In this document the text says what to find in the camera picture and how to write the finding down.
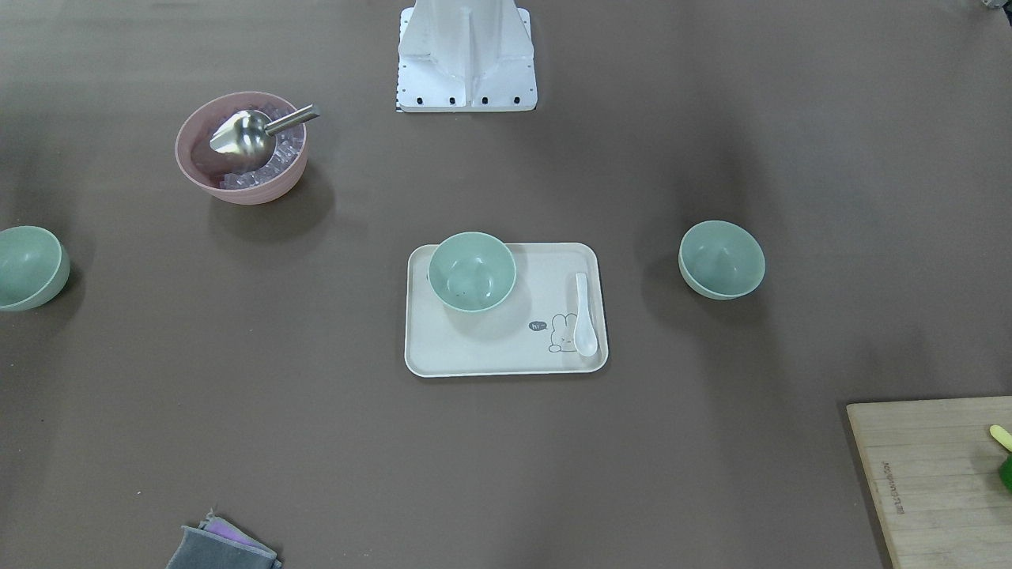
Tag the green lime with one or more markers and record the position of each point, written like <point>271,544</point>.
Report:
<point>1005,473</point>

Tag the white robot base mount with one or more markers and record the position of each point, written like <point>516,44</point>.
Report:
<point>465,56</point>

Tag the yellow plastic knife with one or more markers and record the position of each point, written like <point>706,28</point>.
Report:
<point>1001,436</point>

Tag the pink bowl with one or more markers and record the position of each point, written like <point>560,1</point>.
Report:
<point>277,178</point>

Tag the metal ice scoop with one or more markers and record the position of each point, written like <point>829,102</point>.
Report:
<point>246,141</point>

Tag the white ceramic spoon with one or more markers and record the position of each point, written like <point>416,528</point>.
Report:
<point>585,338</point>

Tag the green bowl on tray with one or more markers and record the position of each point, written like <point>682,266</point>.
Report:
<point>472,272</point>

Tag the cream serving tray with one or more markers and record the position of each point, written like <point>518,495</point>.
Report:
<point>530,333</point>

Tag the wooden cutting board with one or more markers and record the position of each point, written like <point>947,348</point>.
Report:
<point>933,470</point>

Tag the grey folded cloth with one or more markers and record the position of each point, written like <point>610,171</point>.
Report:
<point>218,543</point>

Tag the green bowl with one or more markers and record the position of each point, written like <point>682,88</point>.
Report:
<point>34,268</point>
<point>472,272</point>
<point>721,260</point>

